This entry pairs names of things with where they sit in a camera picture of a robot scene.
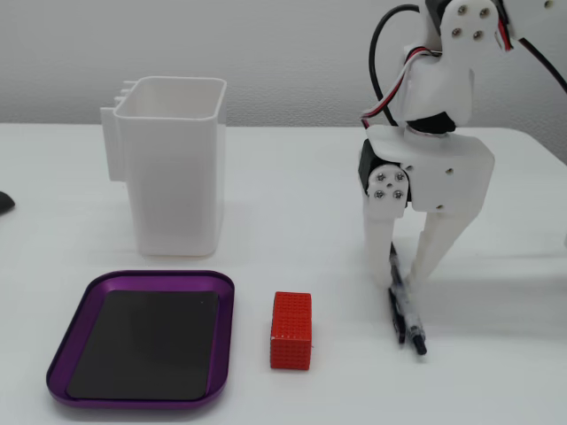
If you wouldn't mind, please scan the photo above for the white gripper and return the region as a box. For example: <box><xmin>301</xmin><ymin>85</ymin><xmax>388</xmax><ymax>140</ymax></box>
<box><xmin>357</xmin><ymin>125</ymin><xmax>496</xmax><ymax>285</ymax></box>

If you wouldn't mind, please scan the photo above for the clear black ballpoint pen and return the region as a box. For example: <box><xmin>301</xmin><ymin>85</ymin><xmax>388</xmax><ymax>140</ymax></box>
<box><xmin>385</xmin><ymin>247</ymin><xmax>429</xmax><ymax>357</ymax></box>

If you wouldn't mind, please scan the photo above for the white plastic pen holder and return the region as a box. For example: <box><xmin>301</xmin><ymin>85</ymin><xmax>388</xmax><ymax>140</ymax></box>
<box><xmin>100</xmin><ymin>76</ymin><xmax>228</xmax><ymax>258</ymax></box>

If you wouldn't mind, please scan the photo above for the red textured block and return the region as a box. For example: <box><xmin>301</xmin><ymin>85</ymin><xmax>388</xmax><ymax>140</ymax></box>
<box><xmin>268</xmin><ymin>290</ymin><xmax>313</xmax><ymax>371</ymax></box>

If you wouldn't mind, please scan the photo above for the purple metal tray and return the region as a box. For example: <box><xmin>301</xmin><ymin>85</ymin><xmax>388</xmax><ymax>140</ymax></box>
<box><xmin>45</xmin><ymin>269</ymin><xmax>236</xmax><ymax>403</ymax></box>

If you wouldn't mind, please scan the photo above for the red white black wire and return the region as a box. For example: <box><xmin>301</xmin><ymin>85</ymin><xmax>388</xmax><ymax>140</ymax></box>
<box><xmin>360</xmin><ymin>46</ymin><xmax>444</xmax><ymax>120</ymax></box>

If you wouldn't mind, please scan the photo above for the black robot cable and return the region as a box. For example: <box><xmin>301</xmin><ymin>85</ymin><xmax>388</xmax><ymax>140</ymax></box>
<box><xmin>369</xmin><ymin>4</ymin><xmax>422</xmax><ymax>130</ymax></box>

